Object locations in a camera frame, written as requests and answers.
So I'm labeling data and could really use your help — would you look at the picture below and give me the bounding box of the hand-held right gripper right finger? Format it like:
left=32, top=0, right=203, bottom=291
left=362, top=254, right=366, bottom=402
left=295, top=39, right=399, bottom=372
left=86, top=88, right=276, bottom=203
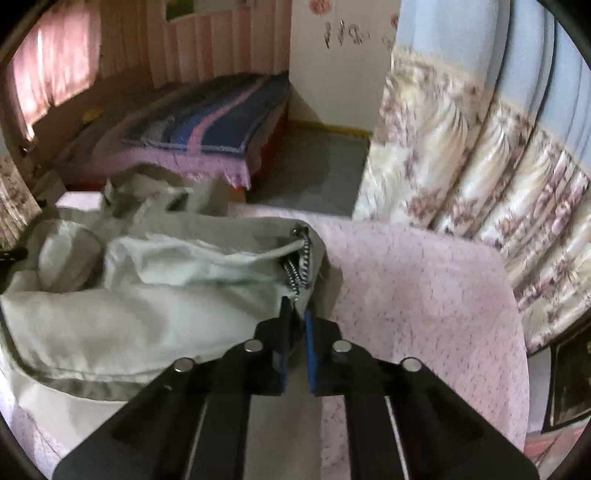
left=302, top=309, right=541, bottom=480

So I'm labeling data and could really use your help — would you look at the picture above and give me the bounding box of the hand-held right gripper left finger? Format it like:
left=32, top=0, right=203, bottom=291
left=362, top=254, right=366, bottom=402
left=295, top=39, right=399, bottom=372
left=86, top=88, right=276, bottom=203
left=53, top=295, right=296, bottom=480

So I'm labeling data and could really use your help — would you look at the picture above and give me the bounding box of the grey and white jacket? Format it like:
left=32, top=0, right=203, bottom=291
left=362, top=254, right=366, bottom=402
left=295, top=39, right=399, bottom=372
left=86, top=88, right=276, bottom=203
left=0, top=178, right=331, bottom=480

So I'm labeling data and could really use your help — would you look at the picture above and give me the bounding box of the pink floral sheet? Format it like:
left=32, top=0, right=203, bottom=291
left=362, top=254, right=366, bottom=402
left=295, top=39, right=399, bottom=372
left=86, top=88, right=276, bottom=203
left=9, top=191, right=531, bottom=480

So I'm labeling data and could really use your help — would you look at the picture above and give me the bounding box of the striped blue pink blanket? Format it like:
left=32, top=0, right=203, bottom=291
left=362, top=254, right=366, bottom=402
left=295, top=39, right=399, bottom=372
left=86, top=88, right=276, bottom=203
left=121, top=73, right=291, bottom=156

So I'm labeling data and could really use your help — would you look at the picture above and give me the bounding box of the bed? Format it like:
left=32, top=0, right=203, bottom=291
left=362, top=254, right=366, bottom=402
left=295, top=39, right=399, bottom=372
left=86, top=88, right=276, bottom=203
left=54, top=71, right=293, bottom=191

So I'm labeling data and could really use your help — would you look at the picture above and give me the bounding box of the dark framed picture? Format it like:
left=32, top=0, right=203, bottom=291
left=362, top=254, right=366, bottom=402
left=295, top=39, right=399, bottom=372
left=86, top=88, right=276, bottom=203
left=544, top=329, right=591, bottom=433

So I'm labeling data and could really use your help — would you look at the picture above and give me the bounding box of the white wardrobe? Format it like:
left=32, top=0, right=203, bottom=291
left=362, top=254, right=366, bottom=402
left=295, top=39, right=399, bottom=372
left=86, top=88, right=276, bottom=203
left=288, top=0, right=400, bottom=131

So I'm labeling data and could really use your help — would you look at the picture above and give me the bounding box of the pink curtain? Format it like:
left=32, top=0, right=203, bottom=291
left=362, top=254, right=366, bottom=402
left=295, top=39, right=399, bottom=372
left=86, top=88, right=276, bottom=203
left=9, top=7, right=101, bottom=136

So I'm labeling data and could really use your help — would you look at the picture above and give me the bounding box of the wall picture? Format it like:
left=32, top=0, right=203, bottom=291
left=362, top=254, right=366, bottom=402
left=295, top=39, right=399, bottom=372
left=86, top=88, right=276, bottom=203
left=165, top=0, right=257, bottom=22

